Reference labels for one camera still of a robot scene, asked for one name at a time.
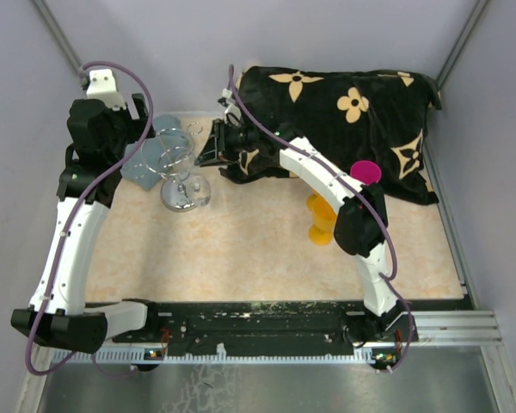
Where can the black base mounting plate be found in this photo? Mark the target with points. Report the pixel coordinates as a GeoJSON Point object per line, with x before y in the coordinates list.
{"type": "Point", "coordinates": [259, 328]}

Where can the clear wine glass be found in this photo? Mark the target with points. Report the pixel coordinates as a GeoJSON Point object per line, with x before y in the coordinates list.
{"type": "Point", "coordinates": [198, 189]}

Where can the grey blue folded jeans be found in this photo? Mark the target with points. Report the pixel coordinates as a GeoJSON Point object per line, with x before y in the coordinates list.
{"type": "Point", "coordinates": [155, 159]}

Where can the magenta plastic wine glass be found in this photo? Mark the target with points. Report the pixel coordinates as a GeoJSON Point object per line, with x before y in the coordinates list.
{"type": "Point", "coordinates": [366, 171]}

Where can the aluminium front rail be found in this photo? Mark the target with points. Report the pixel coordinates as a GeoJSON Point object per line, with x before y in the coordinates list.
{"type": "Point", "coordinates": [438, 325]}

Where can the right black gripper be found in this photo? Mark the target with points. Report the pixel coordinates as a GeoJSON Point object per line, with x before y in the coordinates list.
{"type": "Point", "coordinates": [216, 146]}

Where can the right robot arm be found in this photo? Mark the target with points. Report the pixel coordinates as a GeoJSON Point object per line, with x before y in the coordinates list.
{"type": "Point", "coordinates": [361, 222]}

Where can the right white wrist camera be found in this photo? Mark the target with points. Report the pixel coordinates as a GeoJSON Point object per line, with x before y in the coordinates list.
{"type": "Point", "coordinates": [228, 101]}

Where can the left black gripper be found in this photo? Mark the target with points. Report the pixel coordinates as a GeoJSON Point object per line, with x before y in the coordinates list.
{"type": "Point", "coordinates": [135, 125]}

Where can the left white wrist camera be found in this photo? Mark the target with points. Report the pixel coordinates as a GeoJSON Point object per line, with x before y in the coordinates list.
{"type": "Point", "coordinates": [103, 87]}

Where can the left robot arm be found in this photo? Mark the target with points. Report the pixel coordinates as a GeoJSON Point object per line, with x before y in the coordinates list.
{"type": "Point", "coordinates": [57, 315]}

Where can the yellow plastic wine glass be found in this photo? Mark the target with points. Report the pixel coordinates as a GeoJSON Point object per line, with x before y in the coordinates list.
{"type": "Point", "coordinates": [321, 231]}
{"type": "Point", "coordinates": [315, 200]}

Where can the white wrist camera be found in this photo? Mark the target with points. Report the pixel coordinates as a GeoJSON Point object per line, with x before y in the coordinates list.
{"type": "Point", "coordinates": [103, 87]}
{"type": "Point", "coordinates": [228, 101]}

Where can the black floral plush pillow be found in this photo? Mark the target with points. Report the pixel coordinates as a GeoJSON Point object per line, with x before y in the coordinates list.
{"type": "Point", "coordinates": [379, 116]}

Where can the chrome wire wine glass rack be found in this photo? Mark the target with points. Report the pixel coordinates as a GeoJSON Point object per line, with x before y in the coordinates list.
{"type": "Point", "coordinates": [173, 191]}

